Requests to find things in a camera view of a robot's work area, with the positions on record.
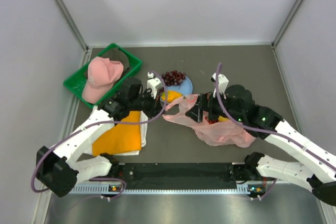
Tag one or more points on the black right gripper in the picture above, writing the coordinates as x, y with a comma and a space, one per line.
205, 103

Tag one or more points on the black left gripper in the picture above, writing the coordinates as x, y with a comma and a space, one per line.
156, 106

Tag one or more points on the pink plastic bag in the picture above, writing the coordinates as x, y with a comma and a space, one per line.
219, 133

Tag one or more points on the red strawberry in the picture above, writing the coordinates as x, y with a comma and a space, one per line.
211, 121

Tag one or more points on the orange green mango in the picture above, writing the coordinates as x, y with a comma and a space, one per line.
170, 96

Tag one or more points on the dark grapes bunch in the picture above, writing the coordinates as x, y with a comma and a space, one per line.
173, 78

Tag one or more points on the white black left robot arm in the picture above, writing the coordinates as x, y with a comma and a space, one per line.
59, 167

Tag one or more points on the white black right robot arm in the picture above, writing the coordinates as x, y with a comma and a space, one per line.
314, 167

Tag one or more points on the white folded cloth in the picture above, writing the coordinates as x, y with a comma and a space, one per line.
133, 139

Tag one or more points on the pink baseball cap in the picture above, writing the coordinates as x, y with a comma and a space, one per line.
94, 91

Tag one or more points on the orange folded cloth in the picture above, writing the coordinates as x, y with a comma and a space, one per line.
107, 142

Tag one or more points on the dark grey cloth in bin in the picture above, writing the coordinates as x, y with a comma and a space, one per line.
120, 57

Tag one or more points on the blue fruit plate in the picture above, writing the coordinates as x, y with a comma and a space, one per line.
185, 88

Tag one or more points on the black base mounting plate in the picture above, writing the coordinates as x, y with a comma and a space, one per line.
182, 175

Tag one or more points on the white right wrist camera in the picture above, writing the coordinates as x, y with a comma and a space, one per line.
220, 84

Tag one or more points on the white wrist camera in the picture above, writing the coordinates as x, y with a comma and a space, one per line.
154, 84
220, 84

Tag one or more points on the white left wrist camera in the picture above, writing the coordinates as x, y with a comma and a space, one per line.
154, 84

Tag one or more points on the grey slotted cable duct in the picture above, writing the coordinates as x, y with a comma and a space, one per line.
114, 188

